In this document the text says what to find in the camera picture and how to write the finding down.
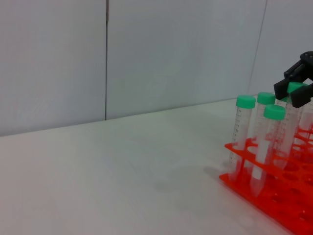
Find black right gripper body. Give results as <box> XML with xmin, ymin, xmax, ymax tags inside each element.
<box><xmin>299</xmin><ymin>50</ymin><xmax>313</xmax><ymax>65</ymax></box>

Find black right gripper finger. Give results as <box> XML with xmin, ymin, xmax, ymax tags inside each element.
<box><xmin>273</xmin><ymin>58</ymin><xmax>313</xmax><ymax>100</ymax></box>
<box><xmin>290</xmin><ymin>64</ymin><xmax>313</xmax><ymax>109</ymax></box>

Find orange test tube rack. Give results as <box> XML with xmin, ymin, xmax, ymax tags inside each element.
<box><xmin>219</xmin><ymin>127</ymin><xmax>313</xmax><ymax>235</ymax></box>

